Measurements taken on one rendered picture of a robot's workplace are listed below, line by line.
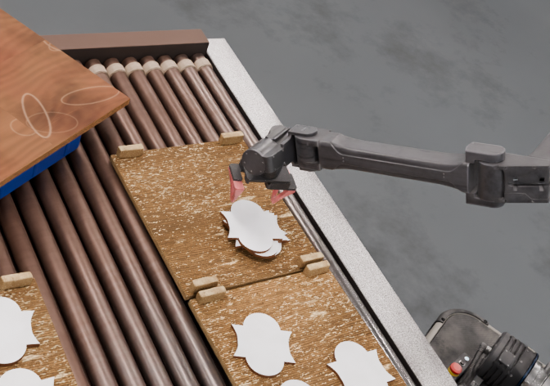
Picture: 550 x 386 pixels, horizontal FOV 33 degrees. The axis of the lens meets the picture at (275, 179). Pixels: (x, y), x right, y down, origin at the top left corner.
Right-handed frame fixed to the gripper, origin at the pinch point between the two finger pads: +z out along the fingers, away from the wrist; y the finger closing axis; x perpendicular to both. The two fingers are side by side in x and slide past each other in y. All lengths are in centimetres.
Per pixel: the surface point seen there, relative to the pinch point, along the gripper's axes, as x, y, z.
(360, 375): -42.0, 14.2, 5.7
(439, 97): 164, 176, 100
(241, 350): -34.7, -9.7, 6.1
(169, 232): -4.0, -17.8, 7.3
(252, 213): -0.9, 0.9, 3.8
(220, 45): 66, 11, 10
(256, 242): -9.4, -0.4, 3.7
